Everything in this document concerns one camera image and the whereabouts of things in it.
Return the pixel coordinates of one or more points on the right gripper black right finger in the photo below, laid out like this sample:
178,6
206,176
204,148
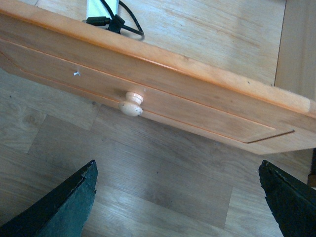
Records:
292,203

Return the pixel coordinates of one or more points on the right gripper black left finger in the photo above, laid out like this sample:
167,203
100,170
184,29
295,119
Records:
63,212

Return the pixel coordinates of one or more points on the round wooden drawer knob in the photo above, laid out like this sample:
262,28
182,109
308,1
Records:
131,106

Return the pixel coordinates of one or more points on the wooden top drawer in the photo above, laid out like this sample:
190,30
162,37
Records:
170,88

